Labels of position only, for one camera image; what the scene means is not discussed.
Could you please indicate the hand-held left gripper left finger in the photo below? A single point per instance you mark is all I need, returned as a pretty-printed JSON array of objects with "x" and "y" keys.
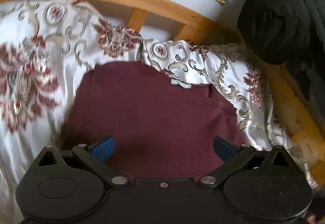
[{"x": 104, "y": 147}]

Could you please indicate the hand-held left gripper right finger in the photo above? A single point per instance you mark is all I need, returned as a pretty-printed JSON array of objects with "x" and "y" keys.
[{"x": 224, "y": 148}]

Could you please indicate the maroon long-sleeve shirt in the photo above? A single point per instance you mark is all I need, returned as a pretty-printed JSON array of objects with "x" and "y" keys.
[{"x": 157, "y": 117}]

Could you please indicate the white floral satin bedspread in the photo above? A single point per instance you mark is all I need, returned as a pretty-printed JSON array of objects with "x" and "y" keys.
[{"x": 30, "y": 74}]

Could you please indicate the black hanging jacket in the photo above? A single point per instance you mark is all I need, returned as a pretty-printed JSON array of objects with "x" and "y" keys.
[{"x": 274, "y": 23}]

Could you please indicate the wooden bed frame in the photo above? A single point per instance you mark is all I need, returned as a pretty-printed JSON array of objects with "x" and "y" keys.
[{"x": 152, "y": 2}]

